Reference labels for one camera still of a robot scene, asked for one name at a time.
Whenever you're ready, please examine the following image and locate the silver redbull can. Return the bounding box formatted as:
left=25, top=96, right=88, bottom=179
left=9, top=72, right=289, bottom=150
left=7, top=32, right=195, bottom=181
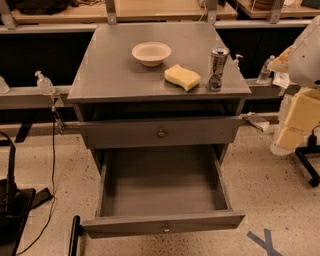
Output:
left=207, top=47, right=230, bottom=91

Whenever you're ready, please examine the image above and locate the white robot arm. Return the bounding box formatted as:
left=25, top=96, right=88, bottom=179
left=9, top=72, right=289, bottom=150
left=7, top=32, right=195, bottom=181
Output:
left=268, top=16, right=320, bottom=156

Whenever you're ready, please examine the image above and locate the closed grey top drawer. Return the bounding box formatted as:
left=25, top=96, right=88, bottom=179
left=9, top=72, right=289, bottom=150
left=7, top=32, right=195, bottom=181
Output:
left=79, top=117, right=243, bottom=149

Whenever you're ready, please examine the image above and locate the grey wooden drawer cabinet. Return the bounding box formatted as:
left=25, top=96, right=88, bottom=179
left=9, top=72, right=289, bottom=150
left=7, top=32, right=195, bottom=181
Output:
left=68, top=22, right=250, bottom=166

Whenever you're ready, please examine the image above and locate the open grey middle drawer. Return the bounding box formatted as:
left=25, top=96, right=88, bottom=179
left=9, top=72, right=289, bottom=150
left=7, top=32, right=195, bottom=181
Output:
left=83, top=145, right=245, bottom=238

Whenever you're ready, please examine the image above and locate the yellow sponge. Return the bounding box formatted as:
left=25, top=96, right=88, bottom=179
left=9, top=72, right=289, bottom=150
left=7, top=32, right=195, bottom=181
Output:
left=164, top=64, right=201, bottom=92

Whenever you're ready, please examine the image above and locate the white paper bowl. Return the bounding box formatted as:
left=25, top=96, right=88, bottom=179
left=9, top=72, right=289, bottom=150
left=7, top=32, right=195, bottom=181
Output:
left=132, top=42, right=171, bottom=67

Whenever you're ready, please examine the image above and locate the grey cloth rag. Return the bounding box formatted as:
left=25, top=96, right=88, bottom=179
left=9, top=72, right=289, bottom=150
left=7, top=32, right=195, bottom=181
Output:
left=243, top=112, right=270, bottom=132

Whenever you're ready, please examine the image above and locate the small pump bottle right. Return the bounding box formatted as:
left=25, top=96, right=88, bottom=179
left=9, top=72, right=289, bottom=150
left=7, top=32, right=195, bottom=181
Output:
left=233, top=54, right=243, bottom=71

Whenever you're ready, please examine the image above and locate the clear plastic water bottle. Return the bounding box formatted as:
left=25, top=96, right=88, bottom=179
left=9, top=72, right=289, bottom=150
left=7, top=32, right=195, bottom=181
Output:
left=257, top=55, right=275, bottom=84

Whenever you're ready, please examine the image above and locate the clear pump sanitizer bottle left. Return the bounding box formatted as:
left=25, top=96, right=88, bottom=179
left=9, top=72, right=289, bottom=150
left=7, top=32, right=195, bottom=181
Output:
left=35, top=71, right=56, bottom=96

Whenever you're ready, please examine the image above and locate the white crumpled packet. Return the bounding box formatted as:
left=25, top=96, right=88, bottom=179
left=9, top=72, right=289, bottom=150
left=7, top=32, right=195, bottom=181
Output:
left=272, top=72, right=290, bottom=89

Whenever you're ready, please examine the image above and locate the black bar at bottom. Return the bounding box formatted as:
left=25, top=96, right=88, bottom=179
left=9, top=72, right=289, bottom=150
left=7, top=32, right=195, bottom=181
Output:
left=68, top=215, right=83, bottom=256

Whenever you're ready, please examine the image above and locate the black stand base right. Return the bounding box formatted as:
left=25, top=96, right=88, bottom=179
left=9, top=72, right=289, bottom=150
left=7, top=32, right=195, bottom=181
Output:
left=294, top=124, right=320, bottom=188

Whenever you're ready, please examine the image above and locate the black stand base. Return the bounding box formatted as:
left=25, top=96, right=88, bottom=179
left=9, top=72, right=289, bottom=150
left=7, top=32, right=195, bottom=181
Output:
left=0, top=132, right=53, bottom=256
left=294, top=124, right=320, bottom=188

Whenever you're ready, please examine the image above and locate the clear bottle far left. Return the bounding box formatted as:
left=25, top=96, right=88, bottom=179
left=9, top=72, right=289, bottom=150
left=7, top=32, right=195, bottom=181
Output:
left=0, top=76, right=10, bottom=94

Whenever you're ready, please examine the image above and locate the black stand base left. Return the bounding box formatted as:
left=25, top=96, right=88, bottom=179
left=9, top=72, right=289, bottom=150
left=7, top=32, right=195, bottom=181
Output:
left=0, top=132, right=53, bottom=256

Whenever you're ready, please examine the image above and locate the black hanging cable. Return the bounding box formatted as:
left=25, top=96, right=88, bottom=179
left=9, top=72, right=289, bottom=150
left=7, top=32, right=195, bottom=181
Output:
left=15, top=95, right=66, bottom=256

